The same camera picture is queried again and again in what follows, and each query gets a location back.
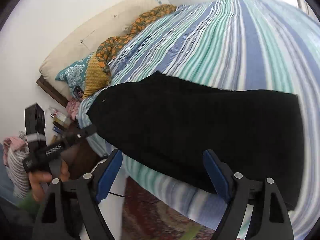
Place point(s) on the teal patterned pillow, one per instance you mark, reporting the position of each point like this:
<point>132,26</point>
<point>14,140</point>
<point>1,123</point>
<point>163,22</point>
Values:
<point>75,74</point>

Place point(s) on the striped blue green bedsheet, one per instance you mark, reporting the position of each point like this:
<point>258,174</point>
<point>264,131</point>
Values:
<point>237,45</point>

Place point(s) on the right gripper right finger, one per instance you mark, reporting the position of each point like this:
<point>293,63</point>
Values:
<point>269,219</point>

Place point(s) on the beige padded headboard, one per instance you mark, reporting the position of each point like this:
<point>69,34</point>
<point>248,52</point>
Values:
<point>84,40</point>

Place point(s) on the orange floral blanket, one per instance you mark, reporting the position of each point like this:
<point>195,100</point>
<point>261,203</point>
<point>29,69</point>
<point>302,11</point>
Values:
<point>110,48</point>

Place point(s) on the mustard yellow dotted pillow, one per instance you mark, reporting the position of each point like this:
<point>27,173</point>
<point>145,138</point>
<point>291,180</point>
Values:
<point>98,75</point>

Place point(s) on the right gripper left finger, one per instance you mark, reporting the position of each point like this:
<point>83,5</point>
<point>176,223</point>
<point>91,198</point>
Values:
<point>69,202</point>

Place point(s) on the striped grey white cloth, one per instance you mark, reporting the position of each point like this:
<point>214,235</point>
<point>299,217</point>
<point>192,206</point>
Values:
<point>15,151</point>

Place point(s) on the dark wooden nightstand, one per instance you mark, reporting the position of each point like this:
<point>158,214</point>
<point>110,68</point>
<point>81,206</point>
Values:
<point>77,153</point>

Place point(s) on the pink cloth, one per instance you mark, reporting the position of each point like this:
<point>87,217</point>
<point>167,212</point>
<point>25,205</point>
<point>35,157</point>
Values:
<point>73,108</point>

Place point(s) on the smartphone on bed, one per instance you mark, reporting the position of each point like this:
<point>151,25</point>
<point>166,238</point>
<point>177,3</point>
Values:
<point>78,93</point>

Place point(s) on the person's left hand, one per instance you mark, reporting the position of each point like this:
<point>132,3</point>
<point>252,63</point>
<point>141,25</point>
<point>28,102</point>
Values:
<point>38,178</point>

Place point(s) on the patterned red rug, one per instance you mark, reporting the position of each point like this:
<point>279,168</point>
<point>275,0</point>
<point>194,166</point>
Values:
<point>147,217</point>

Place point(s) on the black pants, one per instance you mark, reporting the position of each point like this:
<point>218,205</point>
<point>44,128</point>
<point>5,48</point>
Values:
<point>166,123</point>

